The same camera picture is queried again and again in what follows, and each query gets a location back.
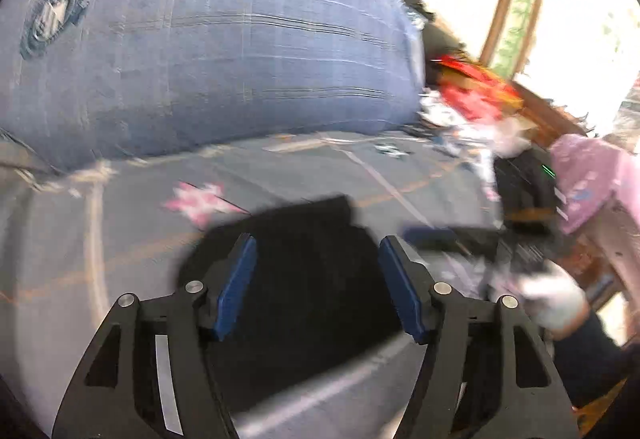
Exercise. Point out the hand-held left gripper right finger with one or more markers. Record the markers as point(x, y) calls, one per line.
point(405, 294)

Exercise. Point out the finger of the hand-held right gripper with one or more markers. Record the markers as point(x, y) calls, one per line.
point(435, 238)

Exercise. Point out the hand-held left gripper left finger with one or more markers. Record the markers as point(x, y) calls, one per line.
point(235, 289)

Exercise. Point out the black pants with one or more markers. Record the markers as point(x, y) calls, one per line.
point(300, 269)

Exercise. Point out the person's right forearm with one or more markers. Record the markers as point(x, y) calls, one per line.
point(595, 364)

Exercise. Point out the person's right hand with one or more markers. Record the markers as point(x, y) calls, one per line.
point(555, 301)

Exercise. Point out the pink printed cloth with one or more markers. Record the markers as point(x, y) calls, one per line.
point(595, 179)

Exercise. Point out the red and yellow cloth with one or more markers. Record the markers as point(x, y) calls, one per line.
point(475, 94)

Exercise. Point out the grey printed bed sheet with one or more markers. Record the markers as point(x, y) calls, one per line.
point(100, 239)

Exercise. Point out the blue plaid pillow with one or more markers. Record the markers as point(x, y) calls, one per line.
point(210, 49)

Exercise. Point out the wooden bed frame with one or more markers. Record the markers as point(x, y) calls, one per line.
point(545, 111)

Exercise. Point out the wooden window frame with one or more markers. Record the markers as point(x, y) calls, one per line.
point(505, 4)

